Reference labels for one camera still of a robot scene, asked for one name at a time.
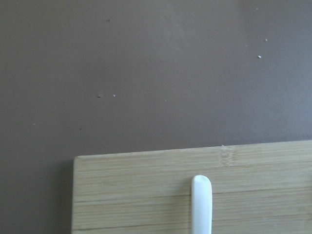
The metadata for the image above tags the white ceramic spoon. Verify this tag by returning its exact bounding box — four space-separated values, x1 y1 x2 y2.
191 175 213 234

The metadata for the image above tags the bamboo cutting board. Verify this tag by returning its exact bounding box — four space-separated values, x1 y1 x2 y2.
71 140 312 234

